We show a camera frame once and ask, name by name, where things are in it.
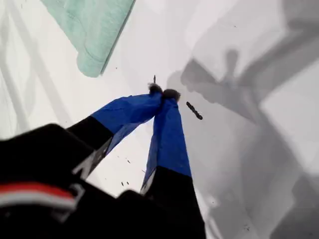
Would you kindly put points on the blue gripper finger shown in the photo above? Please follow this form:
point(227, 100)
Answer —
point(124, 112)
point(169, 149)

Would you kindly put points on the pale green T-shirt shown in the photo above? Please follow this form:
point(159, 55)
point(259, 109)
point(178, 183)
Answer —
point(94, 30)

